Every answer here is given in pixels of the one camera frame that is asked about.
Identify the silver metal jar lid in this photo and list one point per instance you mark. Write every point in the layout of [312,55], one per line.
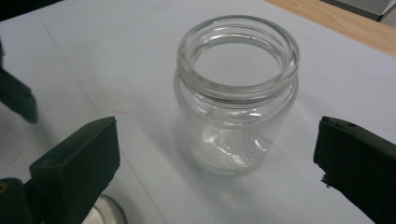
[106,211]

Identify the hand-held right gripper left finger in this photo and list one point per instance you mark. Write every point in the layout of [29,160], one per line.
[77,168]

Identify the clear glass jar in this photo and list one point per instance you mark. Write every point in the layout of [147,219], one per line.
[236,99]

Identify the wooden table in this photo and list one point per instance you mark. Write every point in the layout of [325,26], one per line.
[348,23]

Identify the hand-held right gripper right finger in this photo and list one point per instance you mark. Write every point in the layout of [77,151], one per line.
[358,165]

